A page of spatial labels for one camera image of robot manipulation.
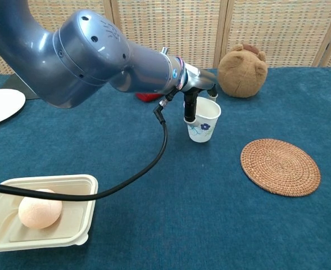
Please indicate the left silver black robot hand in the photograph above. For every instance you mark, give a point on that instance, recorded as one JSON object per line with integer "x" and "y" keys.
{"x": 199, "y": 78}

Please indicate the white paper cup blue flower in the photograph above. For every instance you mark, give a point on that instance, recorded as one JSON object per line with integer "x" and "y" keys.
{"x": 203, "y": 126}

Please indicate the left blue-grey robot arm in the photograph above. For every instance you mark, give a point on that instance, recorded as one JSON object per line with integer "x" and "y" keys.
{"x": 83, "y": 53}

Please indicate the round woven rattan coaster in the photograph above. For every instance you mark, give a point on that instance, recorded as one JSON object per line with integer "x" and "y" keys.
{"x": 280, "y": 167}

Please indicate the white round plate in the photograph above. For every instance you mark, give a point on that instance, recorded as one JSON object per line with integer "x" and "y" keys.
{"x": 0, "y": 105}

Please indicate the peach coloured ball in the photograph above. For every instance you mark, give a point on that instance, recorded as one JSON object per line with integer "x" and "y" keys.
{"x": 40, "y": 212}

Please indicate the brown plush toy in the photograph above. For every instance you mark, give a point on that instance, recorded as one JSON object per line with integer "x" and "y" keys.
{"x": 242, "y": 74}

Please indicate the red bottle white cap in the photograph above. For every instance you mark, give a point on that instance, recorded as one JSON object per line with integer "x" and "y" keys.
{"x": 147, "y": 97}

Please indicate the bamboo folding screen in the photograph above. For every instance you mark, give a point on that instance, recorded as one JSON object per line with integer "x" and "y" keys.
{"x": 165, "y": 28}

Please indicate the blue table cloth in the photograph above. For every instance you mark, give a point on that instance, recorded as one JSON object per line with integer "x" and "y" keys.
{"x": 182, "y": 211}

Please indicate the beige rectangular food tray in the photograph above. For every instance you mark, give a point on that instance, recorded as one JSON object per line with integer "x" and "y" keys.
{"x": 78, "y": 225}

